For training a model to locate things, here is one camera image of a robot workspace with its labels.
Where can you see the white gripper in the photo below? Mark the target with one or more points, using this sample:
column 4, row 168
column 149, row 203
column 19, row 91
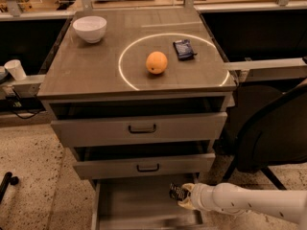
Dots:
column 197, row 195

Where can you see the black rxbar chocolate wrapper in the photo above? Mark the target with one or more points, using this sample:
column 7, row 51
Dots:
column 178, row 193

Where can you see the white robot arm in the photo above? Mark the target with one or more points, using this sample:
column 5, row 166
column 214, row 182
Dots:
column 230, row 199

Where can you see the open bottom drawer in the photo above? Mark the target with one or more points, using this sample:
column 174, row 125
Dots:
column 142, row 203

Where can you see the grey drawer cabinet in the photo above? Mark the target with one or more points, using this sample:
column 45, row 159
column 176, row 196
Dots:
column 109, row 79

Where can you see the black office chair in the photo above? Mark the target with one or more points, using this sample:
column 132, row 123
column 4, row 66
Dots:
column 266, row 128

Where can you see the orange fruit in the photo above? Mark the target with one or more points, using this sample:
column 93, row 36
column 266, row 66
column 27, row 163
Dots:
column 156, row 63

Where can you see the blue snack packet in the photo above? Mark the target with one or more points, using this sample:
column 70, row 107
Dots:
column 184, row 49

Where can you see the black chair caster left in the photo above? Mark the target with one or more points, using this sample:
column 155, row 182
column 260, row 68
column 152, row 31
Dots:
column 8, row 180

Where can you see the white ceramic bowl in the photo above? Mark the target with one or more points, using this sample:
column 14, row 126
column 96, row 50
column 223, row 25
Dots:
column 90, row 28

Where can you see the white paper cup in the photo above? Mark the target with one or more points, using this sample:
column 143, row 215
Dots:
column 15, row 68

